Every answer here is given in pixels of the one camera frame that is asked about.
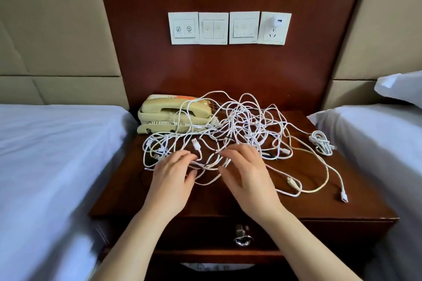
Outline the person's left hand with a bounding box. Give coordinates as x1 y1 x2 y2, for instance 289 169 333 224
142 149 199 222

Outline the person's right hand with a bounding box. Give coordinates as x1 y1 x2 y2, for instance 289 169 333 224
218 144 286 223

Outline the cream cable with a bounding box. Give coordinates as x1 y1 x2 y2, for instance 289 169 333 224
267 134 331 197

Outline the dark wooden drawer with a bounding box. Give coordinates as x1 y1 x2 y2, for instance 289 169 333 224
109 218 390 252

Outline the tangle of white cables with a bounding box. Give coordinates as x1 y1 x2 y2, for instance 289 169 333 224
142 90 349 203

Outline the white cable bundle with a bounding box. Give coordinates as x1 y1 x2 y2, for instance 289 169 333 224
309 130 337 157

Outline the person's right forearm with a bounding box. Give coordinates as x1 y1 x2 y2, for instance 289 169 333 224
258 202 362 281

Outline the person's left forearm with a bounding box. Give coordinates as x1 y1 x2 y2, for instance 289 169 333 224
92 205 175 281

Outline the wooden nightstand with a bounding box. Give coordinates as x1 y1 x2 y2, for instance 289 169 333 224
89 109 400 281

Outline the white crumpled bag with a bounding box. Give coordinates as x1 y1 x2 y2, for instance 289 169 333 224
181 262 255 272

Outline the left bed white sheet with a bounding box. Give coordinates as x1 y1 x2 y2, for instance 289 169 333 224
0 104 138 281

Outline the bed white sheet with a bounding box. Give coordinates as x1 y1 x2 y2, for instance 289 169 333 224
0 104 138 281
306 103 422 281

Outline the right bed white sheet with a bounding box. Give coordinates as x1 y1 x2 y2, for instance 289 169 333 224
306 103 422 281

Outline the white plug-in charger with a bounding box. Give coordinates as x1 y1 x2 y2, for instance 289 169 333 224
266 16 283 30

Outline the white pillow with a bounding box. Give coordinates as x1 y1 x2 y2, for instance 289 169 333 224
375 71 422 108

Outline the beige padded headboard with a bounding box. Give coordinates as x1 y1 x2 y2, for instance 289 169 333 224
321 0 422 110
0 0 129 108

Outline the metal ring drawer handle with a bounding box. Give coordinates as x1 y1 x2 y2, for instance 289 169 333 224
234 225 254 247

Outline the beige corded telephone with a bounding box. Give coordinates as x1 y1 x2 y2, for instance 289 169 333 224
137 94 222 135

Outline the dark wooden wall panel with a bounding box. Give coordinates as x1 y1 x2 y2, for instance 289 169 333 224
94 0 370 114

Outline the white wall socket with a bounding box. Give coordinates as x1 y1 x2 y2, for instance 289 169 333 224
258 11 292 46

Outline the white triple rocker wall switch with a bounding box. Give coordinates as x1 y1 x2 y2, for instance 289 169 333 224
229 11 261 45

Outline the white double rocker wall switch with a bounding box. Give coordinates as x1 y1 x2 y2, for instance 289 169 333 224
198 12 229 45

